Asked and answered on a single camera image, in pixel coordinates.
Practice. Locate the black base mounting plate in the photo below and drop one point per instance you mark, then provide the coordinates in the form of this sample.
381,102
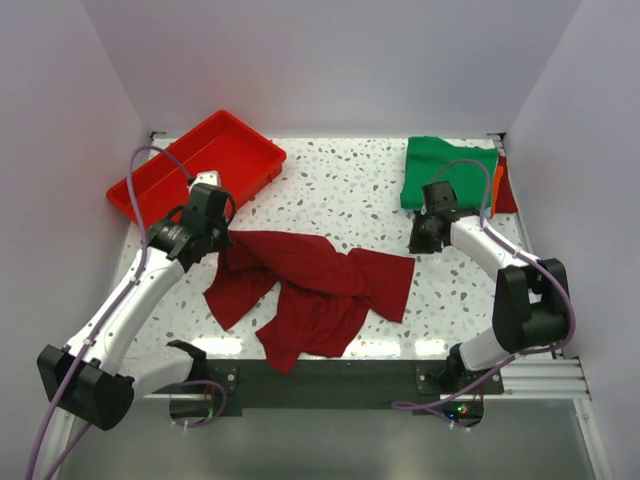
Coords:
234,386

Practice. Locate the folded green t shirt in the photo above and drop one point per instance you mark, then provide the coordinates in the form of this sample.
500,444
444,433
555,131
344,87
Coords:
426,156

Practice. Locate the red plastic tray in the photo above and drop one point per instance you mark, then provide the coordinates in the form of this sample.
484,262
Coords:
245,160

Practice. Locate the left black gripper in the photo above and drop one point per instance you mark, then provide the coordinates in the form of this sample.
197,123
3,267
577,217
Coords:
224,240

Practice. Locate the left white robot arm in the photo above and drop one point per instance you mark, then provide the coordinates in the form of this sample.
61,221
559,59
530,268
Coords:
88,377

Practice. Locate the aluminium frame rail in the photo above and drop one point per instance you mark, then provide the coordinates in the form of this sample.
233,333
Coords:
542,379

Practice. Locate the folded orange shirt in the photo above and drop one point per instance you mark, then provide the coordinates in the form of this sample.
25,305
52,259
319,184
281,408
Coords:
499,172

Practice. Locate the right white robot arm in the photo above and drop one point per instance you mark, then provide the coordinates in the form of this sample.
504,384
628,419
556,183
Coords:
531,309

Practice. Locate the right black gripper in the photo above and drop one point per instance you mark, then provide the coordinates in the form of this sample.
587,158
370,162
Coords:
416,245

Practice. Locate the folded dark red shirt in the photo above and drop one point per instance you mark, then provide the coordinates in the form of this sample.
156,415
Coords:
506,202

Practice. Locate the dark red polo shirt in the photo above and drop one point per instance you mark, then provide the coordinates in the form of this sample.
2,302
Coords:
325,296

